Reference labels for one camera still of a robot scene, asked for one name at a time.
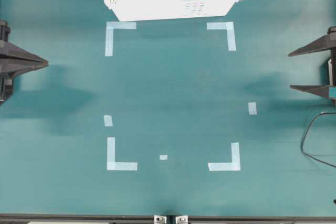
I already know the small tape marker bottom centre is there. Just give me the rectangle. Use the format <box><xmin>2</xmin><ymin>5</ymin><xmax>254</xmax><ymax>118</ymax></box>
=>
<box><xmin>159</xmin><ymin>154</ymin><xmax>168</xmax><ymax>161</ymax></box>

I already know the tape corner marker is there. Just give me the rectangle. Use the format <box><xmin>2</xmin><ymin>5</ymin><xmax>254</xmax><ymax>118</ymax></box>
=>
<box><xmin>107</xmin><ymin>137</ymin><xmax>138</xmax><ymax>171</ymax></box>
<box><xmin>208</xmin><ymin>142</ymin><xmax>241</xmax><ymax>172</ymax></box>
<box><xmin>207</xmin><ymin>22</ymin><xmax>236</xmax><ymax>51</ymax></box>
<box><xmin>105</xmin><ymin>22</ymin><xmax>137</xmax><ymax>57</ymax></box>

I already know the tape corner marker bottom left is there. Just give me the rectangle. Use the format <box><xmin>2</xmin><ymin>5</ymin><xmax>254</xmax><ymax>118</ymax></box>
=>
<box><xmin>107</xmin><ymin>137</ymin><xmax>138</xmax><ymax>171</ymax></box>

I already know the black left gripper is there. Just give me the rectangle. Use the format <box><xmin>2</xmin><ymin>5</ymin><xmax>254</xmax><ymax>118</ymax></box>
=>
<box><xmin>288</xmin><ymin>26</ymin><xmax>335</xmax><ymax>100</ymax></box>

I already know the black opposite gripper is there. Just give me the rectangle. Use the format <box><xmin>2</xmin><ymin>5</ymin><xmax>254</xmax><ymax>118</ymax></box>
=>
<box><xmin>1</xmin><ymin>20</ymin><xmax>49</xmax><ymax>105</ymax></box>

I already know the metal bracket left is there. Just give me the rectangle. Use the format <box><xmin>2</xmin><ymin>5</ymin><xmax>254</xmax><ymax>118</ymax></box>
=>
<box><xmin>153</xmin><ymin>215</ymin><xmax>167</xmax><ymax>224</ymax></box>

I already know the tape corner marker bottom right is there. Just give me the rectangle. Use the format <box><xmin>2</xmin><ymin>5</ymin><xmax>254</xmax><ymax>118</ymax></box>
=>
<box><xmin>208</xmin><ymin>142</ymin><xmax>241</xmax><ymax>172</ymax></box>

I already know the small tape marker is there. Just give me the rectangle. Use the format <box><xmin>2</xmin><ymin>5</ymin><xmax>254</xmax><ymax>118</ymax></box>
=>
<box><xmin>103</xmin><ymin>115</ymin><xmax>113</xmax><ymax>127</ymax></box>
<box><xmin>248</xmin><ymin>102</ymin><xmax>257</xmax><ymax>115</ymax></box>
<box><xmin>159</xmin><ymin>154</ymin><xmax>168</xmax><ymax>161</ymax></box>

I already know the black aluminium frame rail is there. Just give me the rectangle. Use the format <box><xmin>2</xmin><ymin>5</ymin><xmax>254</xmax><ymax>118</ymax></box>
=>
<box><xmin>1</xmin><ymin>214</ymin><xmax>335</xmax><ymax>223</ymax></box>

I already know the black cable on table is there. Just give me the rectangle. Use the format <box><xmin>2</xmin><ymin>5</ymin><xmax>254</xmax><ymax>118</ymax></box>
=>
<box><xmin>300</xmin><ymin>112</ymin><xmax>336</xmax><ymax>168</ymax></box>

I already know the tape corner marker top right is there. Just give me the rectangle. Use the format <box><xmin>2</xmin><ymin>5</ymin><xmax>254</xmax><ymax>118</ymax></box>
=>
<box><xmin>207</xmin><ymin>22</ymin><xmax>236</xmax><ymax>51</ymax></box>

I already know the metal bracket right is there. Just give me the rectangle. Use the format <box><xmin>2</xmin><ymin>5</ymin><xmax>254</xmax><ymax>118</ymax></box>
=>
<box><xmin>175</xmin><ymin>215</ymin><xmax>188</xmax><ymax>224</ymax></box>

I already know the tape corner marker top left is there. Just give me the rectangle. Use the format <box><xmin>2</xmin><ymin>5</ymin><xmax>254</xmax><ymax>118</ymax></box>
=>
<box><xmin>105</xmin><ymin>22</ymin><xmax>137</xmax><ymax>57</ymax></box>

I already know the metal bracket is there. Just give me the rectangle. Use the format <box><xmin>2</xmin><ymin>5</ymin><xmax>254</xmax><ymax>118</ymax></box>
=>
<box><xmin>175</xmin><ymin>215</ymin><xmax>188</xmax><ymax>224</ymax></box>
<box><xmin>153</xmin><ymin>215</ymin><xmax>167</xmax><ymax>224</ymax></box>

